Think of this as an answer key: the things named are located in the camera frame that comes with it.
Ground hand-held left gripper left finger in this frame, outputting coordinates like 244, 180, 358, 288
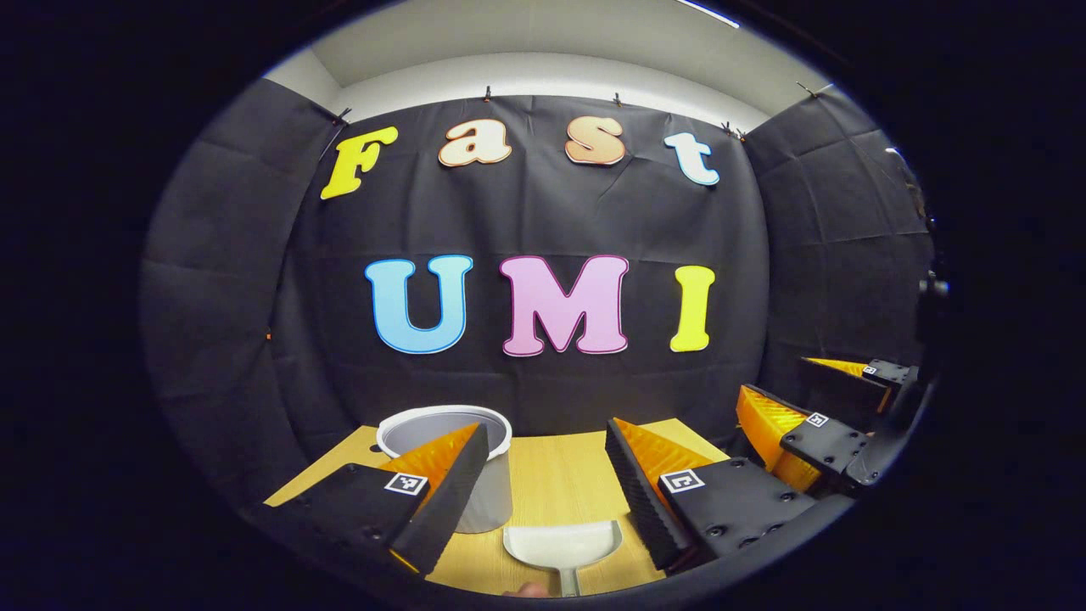
263, 423, 490, 576

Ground white garbage bin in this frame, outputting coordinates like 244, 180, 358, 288
376, 405, 514, 534

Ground white plastic dustpan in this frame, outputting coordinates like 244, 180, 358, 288
502, 519, 624, 597

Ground wooden desktop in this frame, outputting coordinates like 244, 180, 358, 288
263, 418, 732, 597

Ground ceiling light panel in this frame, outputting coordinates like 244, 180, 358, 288
675, 0, 741, 29

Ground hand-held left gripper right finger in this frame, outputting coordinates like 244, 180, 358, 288
604, 418, 817, 571

